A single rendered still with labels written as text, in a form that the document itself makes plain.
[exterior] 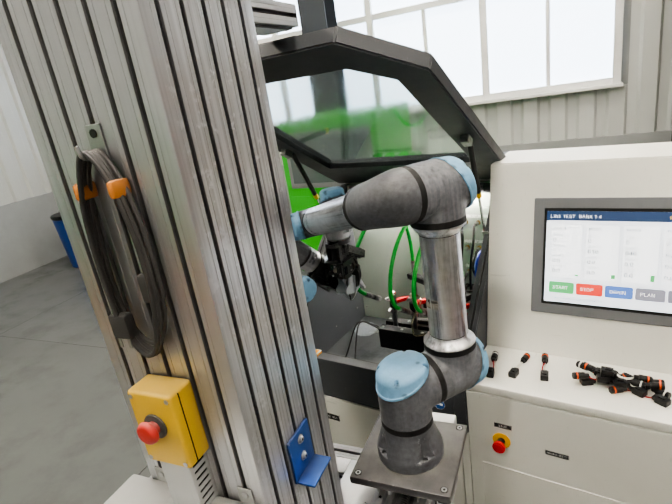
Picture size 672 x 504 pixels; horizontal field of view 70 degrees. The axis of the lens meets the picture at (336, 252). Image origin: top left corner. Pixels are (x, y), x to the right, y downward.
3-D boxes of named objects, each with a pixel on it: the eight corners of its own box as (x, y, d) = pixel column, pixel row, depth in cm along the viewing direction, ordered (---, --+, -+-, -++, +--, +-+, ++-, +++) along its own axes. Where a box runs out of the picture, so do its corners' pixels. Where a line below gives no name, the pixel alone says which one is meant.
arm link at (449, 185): (412, 390, 115) (383, 164, 98) (460, 367, 121) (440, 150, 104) (445, 415, 104) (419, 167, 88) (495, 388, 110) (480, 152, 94)
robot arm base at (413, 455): (436, 480, 101) (432, 442, 98) (369, 467, 107) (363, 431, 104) (449, 432, 114) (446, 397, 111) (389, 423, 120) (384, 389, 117)
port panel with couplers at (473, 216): (461, 285, 187) (456, 208, 177) (464, 281, 190) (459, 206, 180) (495, 288, 180) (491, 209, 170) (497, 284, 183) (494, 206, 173)
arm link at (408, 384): (369, 411, 110) (362, 361, 106) (416, 388, 116) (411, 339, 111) (400, 440, 100) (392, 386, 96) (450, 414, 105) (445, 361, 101)
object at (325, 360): (298, 388, 183) (291, 352, 178) (305, 381, 187) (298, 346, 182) (455, 430, 149) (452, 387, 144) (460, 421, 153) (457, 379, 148)
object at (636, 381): (569, 389, 131) (569, 372, 129) (575, 368, 139) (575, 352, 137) (671, 409, 118) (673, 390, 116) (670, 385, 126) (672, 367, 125)
